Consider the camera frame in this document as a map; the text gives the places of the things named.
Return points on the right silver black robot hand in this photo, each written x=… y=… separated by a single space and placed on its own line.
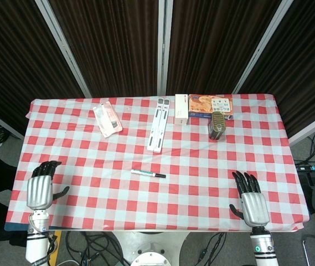
x=254 y=209

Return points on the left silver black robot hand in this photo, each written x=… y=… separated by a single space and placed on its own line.
x=39 y=191

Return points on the black marker cap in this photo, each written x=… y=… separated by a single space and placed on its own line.
x=161 y=175

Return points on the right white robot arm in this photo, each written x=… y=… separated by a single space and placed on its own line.
x=263 y=246

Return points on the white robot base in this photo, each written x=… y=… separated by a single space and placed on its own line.
x=149 y=249

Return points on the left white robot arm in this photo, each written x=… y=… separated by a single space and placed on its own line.
x=36 y=241

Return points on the dark golden tin can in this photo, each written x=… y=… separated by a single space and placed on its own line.
x=216 y=124

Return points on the red white checkered tablecloth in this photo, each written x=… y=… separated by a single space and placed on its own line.
x=157 y=202

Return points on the clear plastic packet red print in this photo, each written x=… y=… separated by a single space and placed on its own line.
x=107 y=119

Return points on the orange food package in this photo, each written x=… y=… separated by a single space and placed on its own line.
x=201 y=106

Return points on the white cardboard box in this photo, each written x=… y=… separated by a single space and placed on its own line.
x=181 y=109

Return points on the white folding stand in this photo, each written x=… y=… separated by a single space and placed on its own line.
x=158 y=124

